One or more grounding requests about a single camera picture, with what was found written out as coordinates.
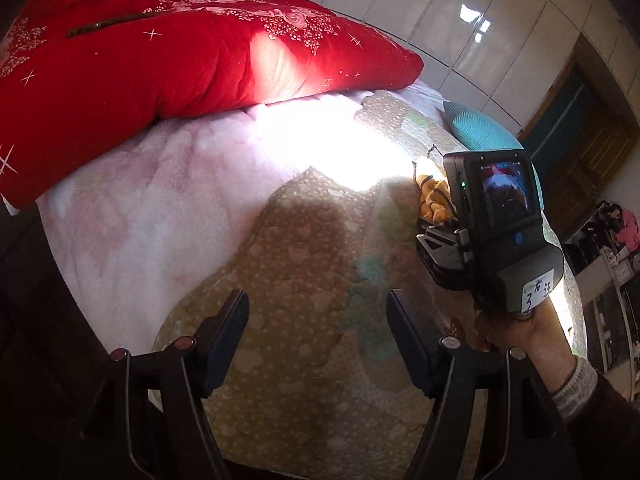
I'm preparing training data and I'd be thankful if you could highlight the pink fleece blanket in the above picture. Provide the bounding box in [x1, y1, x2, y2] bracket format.
[36, 91, 417, 357]

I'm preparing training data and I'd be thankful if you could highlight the orange striped small garment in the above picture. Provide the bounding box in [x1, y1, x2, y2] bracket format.
[414, 152, 457, 222]

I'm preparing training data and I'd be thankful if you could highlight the cluttered storage rack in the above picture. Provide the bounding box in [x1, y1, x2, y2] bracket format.
[562, 200, 640, 373]

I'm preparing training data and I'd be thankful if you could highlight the white glossy wardrobe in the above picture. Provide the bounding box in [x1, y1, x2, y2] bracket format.
[320, 0, 623, 132]

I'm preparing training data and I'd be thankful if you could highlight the pink cloth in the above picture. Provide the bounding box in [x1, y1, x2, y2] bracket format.
[616, 209, 640, 252]

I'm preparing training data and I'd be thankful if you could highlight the brown wooden door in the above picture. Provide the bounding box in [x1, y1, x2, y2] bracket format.
[517, 35, 640, 243]

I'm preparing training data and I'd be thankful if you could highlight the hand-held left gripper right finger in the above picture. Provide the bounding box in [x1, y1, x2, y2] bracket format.
[385, 288, 584, 480]

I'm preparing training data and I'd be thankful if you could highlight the beige dotted patchwork bedspread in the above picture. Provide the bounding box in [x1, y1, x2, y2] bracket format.
[151, 89, 587, 467]

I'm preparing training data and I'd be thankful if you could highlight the teal knitted pillow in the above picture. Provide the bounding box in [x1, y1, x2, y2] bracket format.
[442, 100, 539, 197]

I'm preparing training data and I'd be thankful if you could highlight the person's right forearm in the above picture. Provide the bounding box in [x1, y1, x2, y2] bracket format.
[544, 354, 640, 480]

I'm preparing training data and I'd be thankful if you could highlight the person's right hand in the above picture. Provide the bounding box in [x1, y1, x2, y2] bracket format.
[474, 294, 577, 395]

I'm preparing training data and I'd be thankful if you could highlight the red embroidered quilt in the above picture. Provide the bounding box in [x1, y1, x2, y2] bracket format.
[0, 0, 425, 210]

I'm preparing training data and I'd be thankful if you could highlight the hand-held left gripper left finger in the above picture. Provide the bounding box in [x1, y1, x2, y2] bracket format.
[82, 289, 251, 480]

